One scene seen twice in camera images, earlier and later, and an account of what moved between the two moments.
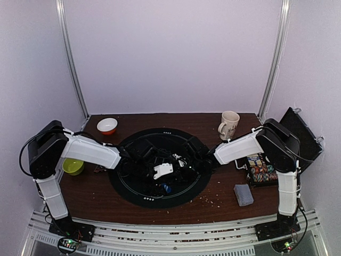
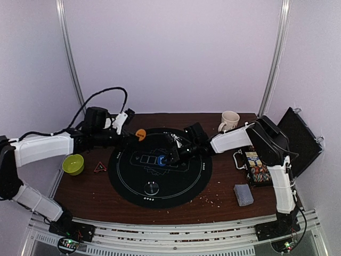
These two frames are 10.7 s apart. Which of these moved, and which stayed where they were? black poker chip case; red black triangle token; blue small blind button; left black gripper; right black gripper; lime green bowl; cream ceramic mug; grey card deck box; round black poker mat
Moved: right black gripper; blue small blind button; left black gripper
Stayed: black poker chip case; lime green bowl; grey card deck box; round black poker mat; red black triangle token; cream ceramic mug
